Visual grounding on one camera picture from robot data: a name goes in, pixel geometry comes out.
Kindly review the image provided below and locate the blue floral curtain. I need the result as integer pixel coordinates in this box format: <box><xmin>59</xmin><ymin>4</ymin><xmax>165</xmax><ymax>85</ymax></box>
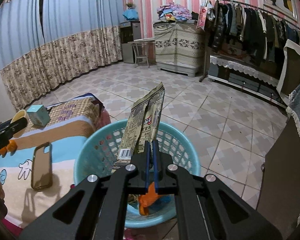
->
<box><xmin>0</xmin><ymin>0</ymin><xmax>123</xmax><ymax>110</ymax></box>

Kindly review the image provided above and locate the small metal folding table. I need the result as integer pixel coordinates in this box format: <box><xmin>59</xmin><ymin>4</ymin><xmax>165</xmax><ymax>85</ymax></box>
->
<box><xmin>128</xmin><ymin>38</ymin><xmax>155</xmax><ymax>68</ymax></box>

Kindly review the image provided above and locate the cloth-covered cabinet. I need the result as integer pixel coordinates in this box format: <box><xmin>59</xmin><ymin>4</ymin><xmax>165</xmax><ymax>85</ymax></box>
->
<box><xmin>153</xmin><ymin>22</ymin><xmax>205</xmax><ymax>77</ymax></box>

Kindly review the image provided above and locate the patterned table blanket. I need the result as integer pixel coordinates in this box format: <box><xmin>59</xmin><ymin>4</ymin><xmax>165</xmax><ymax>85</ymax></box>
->
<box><xmin>0</xmin><ymin>93</ymin><xmax>110</xmax><ymax>228</ymax></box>

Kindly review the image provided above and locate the brown phone case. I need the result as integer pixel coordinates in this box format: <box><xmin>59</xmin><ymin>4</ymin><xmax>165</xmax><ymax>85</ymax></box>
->
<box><xmin>31</xmin><ymin>142</ymin><xmax>52</xmax><ymax>191</ymax></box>

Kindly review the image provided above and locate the blue bag on dispenser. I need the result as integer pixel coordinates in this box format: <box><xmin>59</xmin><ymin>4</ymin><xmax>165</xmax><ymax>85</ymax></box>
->
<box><xmin>122</xmin><ymin>9</ymin><xmax>139</xmax><ymax>21</ymax></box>

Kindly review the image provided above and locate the clothes rack with garments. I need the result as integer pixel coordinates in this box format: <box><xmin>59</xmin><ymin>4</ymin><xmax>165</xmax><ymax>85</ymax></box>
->
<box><xmin>204</xmin><ymin>0</ymin><xmax>300</xmax><ymax>79</ymax></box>

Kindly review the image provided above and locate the teal cardboard box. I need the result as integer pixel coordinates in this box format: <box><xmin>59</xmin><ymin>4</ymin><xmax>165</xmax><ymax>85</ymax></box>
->
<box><xmin>26</xmin><ymin>105</ymin><xmax>50</xmax><ymax>127</ymax></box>

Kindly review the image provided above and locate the beige printed snack bag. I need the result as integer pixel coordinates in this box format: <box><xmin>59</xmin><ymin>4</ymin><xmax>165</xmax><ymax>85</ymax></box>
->
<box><xmin>111</xmin><ymin>83</ymin><xmax>165</xmax><ymax>172</ymax></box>

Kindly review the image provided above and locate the teal plastic mesh basket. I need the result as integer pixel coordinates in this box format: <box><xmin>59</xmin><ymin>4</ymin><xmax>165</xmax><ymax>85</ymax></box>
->
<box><xmin>73</xmin><ymin>119</ymin><xmax>202</xmax><ymax>229</ymax></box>

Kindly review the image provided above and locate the low lace-covered tv stand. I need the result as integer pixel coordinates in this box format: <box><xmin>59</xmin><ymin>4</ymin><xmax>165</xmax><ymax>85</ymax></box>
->
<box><xmin>208</xmin><ymin>54</ymin><xmax>287</xmax><ymax>108</ymax></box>

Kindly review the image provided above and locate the whole orange fruit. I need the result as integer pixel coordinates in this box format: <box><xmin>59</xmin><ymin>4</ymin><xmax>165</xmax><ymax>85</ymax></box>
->
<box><xmin>0</xmin><ymin>140</ymin><xmax>18</xmax><ymax>155</ymax></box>

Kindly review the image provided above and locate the orange snack wrapper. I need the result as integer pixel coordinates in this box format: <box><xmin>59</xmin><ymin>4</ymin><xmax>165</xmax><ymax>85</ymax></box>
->
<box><xmin>138</xmin><ymin>182</ymin><xmax>162</xmax><ymax>216</ymax></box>

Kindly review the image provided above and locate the grey water dispenser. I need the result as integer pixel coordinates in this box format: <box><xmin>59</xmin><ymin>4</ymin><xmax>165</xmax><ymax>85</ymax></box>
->
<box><xmin>120</xmin><ymin>21</ymin><xmax>141</xmax><ymax>63</ymax></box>

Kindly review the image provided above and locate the pile of folded clothes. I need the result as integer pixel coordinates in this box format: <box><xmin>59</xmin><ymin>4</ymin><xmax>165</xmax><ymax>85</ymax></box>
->
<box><xmin>157</xmin><ymin>2</ymin><xmax>192</xmax><ymax>22</ymax></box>

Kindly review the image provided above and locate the pink mug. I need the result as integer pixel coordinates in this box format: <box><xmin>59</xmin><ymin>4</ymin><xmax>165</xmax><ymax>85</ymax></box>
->
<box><xmin>11</xmin><ymin>109</ymin><xmax>29</xmax><ymax>138</ymax></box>

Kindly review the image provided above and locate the blue plastic bag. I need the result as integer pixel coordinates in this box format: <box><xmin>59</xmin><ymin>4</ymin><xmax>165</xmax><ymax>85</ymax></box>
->
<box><xmin>128</xmin><ymin>194</ymin><xmax>172</xmax><ymax>213</ymax></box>

